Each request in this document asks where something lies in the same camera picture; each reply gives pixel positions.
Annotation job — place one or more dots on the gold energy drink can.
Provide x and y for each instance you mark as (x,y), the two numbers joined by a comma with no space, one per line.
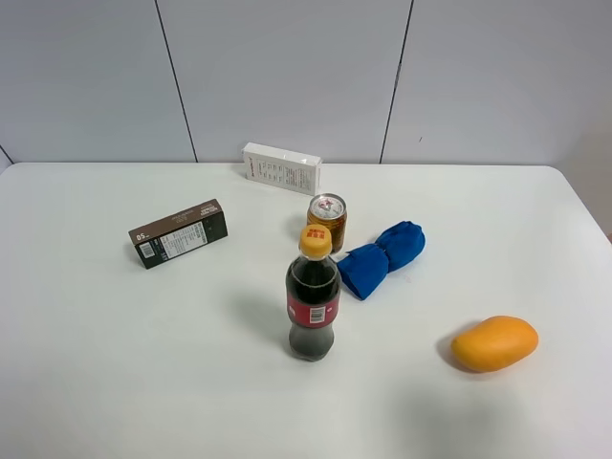
(330,211)

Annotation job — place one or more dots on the cola bottle with yellow cap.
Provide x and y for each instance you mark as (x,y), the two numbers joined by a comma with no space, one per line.
(313,287)

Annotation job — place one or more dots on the white carton box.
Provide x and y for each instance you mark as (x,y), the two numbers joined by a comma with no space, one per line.
(282,168)

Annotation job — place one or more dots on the blue rolled cloth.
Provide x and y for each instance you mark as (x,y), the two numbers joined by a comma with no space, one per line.
(363,269)

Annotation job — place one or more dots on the brown carton box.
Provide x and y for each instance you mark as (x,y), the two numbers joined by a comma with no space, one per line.
(177,234)

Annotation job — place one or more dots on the yellow mango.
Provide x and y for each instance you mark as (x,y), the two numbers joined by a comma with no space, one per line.
(494,344)

